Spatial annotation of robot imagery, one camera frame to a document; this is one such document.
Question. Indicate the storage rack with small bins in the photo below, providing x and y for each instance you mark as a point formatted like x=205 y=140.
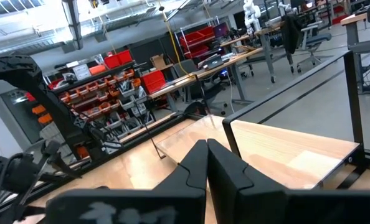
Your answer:
x=104 y=99

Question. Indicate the orange bin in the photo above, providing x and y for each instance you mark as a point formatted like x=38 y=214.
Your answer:
x=97 y=69

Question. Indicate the long wooden workbench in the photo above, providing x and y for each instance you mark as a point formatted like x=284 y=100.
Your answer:
x=203 y=70

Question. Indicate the wooden table with dark legs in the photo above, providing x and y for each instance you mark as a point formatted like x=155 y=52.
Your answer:
x=359 y=18

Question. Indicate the white humanoid robot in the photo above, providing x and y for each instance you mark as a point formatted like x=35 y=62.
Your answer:
x=252 y=14

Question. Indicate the large red bin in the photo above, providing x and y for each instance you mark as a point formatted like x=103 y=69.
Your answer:
x=154 y=81

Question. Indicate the wooden shelf with black frame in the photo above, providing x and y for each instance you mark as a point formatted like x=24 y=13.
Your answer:
x=281 y=149

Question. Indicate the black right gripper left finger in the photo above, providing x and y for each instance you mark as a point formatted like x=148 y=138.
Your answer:
x=185 y=199

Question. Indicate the dark ceiling column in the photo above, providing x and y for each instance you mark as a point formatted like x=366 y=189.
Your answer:
x=74 y=21

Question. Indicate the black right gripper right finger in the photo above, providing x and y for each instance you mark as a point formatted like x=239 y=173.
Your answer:
x=235 y=199

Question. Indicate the purple screen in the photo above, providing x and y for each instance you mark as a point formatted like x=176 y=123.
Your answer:
x=220 y=30

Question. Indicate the grey office chair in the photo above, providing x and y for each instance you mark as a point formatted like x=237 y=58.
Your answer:
x=314 y=40

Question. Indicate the small red bin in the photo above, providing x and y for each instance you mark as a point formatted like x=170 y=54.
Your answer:
x=111 y=61
x=125 y=57

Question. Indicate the black jacket on chair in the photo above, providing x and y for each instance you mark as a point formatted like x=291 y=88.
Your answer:
x=290 y=34

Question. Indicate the white labelled box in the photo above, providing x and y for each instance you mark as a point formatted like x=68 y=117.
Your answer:
x=81 y=72

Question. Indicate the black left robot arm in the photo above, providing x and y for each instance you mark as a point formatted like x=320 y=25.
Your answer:
x=48 y=102

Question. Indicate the cardboard box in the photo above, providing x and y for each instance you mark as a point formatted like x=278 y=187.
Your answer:
x=157 y=62

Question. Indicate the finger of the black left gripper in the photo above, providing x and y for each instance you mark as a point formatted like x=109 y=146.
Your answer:
x=62 y=168
x=51 y=147

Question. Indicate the black office chair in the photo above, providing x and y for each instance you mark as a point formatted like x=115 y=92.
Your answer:
x=200 y=87

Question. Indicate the short wooden workbench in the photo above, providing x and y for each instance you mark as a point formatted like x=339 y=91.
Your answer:
x=259 y=34

